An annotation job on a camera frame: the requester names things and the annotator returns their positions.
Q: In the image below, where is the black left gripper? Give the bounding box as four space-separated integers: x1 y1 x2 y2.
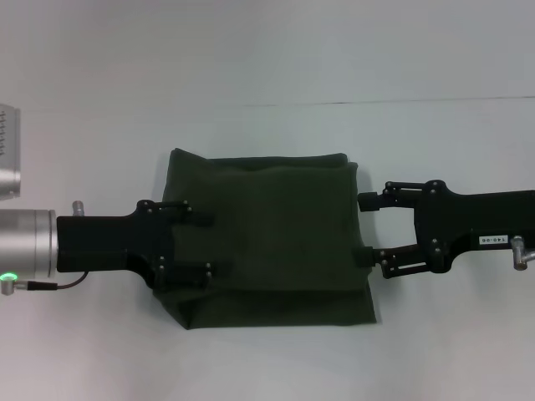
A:
56 199 233 290

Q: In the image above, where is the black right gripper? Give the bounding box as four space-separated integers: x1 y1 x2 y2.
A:
353 179 535 280

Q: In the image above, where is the dark green shirt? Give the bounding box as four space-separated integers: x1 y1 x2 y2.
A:
150 146 377 331

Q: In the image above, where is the right gripper silver connector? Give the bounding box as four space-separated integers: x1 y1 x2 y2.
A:
512 235 535 272

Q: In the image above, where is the left arm cable with plug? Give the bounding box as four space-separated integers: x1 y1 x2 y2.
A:
0 271 89 297

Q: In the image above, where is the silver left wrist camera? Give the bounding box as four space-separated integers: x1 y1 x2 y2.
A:
0 103 23 201

